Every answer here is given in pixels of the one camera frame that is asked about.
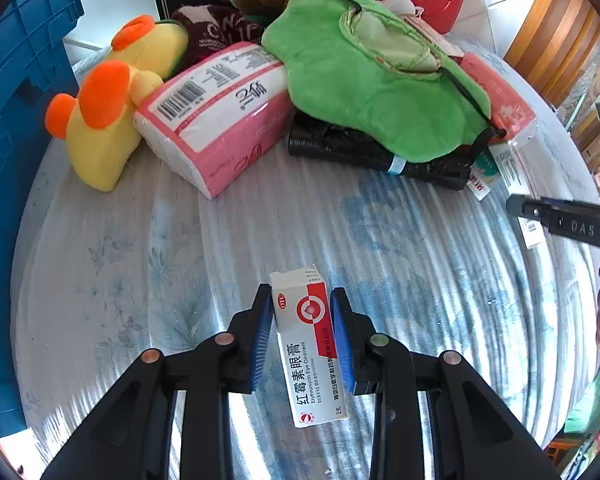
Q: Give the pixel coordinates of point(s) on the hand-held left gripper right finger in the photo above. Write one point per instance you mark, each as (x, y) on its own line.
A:
(341, 345)

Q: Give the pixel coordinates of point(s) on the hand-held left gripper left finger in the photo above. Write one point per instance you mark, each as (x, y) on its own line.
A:
(261, 340)

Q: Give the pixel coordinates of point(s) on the red white ointment box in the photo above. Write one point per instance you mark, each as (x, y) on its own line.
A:
(307, 350)

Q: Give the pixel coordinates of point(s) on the large pink barcode tissue pack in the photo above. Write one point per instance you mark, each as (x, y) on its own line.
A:
(215, 125)

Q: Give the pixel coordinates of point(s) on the blue plastic crate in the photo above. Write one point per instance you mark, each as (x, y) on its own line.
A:
(10, 160)

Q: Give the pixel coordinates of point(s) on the green white medicine box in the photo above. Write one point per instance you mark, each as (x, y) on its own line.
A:
(482, 177)

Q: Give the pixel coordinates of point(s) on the green plastic crate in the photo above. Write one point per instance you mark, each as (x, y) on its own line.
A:
(592, 405)

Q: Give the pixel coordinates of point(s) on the black garbage bag roll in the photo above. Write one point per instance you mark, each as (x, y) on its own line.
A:
(350, 150)

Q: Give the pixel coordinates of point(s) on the green plush cloth toy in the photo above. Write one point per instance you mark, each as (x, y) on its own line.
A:
(370, 90)

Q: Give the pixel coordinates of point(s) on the white rabbit plush toy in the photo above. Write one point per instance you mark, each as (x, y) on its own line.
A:
(395, 0)

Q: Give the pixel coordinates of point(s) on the yellow duck plush toy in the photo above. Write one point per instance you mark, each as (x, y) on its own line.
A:
(105, 135)

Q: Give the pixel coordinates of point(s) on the maroon patterned cloth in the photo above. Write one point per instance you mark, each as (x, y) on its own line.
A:
(215, 35)

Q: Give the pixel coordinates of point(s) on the wooden door frame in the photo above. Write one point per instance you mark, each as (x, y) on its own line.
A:
(550, 25)

